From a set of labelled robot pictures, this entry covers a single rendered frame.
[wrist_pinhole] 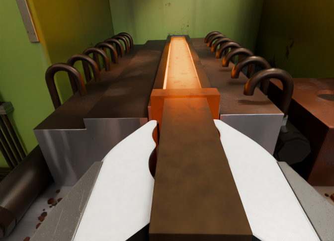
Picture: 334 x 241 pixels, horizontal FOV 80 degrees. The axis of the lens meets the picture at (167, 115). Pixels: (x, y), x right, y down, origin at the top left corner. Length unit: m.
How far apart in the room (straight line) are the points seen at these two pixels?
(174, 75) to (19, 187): 0.16
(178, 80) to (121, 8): 0.47
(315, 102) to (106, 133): 0.20
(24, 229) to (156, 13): 0.55
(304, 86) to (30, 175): 0.29
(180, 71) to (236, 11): 0.45
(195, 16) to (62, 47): 0.37
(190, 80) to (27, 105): 0.28
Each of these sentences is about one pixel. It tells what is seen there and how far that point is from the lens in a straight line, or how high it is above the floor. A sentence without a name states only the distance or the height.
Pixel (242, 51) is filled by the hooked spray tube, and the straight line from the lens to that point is 0.26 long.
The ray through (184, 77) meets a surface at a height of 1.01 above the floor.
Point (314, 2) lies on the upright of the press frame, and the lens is 0.46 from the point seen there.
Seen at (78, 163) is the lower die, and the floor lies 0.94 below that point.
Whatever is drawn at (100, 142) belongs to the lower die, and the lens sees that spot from 0.18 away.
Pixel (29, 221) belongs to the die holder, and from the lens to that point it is 0.22.
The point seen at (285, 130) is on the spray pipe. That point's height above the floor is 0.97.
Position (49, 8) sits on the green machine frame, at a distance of 0.36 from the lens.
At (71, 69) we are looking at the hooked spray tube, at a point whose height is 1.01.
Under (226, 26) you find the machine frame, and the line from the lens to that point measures 0.63.
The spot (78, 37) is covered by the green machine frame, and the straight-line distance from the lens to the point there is 0.43.
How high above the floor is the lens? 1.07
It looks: 28 degrees down
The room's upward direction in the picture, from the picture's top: 2 degrees counter-clockwise
